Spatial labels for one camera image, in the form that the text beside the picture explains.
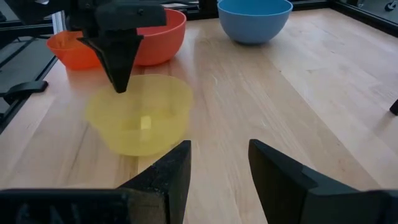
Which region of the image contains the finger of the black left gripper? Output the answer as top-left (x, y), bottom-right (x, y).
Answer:
top-left (77, 35), bottom-right (144, 94)

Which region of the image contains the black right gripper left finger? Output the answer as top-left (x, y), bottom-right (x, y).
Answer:
top-left (0, 139), bottom-right (192, 224)

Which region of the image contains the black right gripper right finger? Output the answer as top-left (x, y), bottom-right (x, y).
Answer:
top-left (248, 138), bottom-right (398, 224)

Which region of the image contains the large orange-red bowl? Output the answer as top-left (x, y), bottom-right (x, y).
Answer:
top-left (133, 8), bottom-right (187, 67)

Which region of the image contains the small orange bowl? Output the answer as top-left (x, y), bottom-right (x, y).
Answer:
top-left (46, 30), bottom-right (102, 71)

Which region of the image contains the small yellow translucent bowl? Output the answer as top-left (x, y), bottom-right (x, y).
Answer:
top-left (85, 73), bottom-right (193, 157)

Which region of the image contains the large blue bowl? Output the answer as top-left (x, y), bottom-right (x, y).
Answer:
top-left (216, 0), bottom-right (294, 44)

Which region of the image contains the black clamp handle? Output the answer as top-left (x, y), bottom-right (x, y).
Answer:
top-left (2, 80), bottom-right (49, 105)

